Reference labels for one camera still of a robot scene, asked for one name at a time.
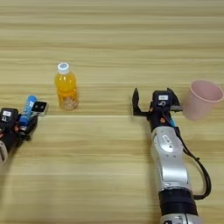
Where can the orange juice bottle white cap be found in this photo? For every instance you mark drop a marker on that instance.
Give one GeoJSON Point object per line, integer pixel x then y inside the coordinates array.
{"type": "Point", "coordinates": [66, 87]}

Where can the small white cube black face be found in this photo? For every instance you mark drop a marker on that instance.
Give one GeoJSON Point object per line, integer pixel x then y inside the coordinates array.
{"type": "Point", "coordinates": [40, 107]}

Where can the blue glue stick tube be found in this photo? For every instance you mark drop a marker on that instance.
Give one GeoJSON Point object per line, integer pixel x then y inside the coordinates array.
{"type": "Point", "coordinates": [27, 110]}

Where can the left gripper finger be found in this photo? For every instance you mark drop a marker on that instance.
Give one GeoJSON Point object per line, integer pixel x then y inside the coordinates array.
{"type": "Point", "coordinates": [32, 127]}

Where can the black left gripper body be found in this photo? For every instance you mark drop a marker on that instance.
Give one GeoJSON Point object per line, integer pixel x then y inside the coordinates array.
{"type": "Point", "coordinates": [11, 134]}

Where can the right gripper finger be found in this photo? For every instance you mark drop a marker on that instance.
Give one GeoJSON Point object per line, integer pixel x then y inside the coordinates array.
{"type": "Point", "coordinates": [136, 100]}
{"type": "Point", "coordinates": [174, 97]}

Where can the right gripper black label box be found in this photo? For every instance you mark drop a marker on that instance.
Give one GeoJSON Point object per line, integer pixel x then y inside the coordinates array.
{"type": "Point", "coordinates": [162, 99]}

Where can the pink plastic cup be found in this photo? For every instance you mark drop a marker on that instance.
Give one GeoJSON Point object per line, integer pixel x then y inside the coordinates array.
{"type": "Point", "coordinates": [202, 100]}

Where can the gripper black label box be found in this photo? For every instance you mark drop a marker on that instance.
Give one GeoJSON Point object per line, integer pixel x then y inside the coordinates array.
{"type": "Point", "coordinates": [162, 99]}
{"type": "Point", "coordinates": [8, 115]}

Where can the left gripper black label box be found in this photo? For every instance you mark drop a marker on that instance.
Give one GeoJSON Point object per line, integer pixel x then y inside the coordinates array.
{"type": "Point", "coordinates": [8, 115]}

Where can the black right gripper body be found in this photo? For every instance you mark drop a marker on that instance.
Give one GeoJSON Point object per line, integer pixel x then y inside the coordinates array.
{"type": "Point", "coordinates": [160, 118]}

